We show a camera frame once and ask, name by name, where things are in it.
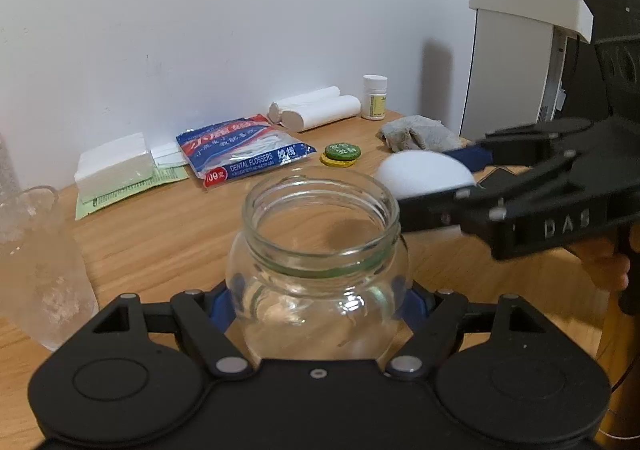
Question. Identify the frosted clear plastic cup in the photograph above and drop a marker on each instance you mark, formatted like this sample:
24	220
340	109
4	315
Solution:
45	289

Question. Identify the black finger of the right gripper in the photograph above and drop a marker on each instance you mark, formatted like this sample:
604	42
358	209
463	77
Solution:
437	210

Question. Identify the white cabinet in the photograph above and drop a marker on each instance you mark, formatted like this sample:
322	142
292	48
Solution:
518	59

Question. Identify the white tissue stack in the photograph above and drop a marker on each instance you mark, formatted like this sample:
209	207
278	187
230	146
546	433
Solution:
112	166

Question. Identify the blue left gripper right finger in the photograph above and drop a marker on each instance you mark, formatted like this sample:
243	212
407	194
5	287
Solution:
417	307

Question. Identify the white pill bottle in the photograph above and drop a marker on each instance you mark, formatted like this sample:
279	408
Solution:
373	103

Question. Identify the person right hand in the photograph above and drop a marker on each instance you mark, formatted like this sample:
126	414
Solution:
607	269

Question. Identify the clear glass jar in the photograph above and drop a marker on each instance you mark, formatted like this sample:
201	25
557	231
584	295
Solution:
319	269

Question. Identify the grey crumpled cloth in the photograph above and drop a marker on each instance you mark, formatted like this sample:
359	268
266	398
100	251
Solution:
418	133

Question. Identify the white folded paper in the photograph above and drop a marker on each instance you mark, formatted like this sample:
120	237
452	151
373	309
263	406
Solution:
168	155

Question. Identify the blue dental flosser bag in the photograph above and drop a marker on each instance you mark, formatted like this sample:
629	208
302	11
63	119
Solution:
230	150

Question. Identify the green paper sheet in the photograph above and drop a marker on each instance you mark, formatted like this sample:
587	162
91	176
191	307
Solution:
159	178

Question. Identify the white round jar lid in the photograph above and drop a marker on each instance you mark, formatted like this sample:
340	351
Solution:
412	173

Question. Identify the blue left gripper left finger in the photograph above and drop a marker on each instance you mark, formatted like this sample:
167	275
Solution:
220	309

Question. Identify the green bottle cap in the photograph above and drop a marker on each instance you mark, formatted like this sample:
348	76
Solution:
342	152

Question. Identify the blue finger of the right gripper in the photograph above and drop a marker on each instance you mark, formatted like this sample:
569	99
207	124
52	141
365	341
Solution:
475	158

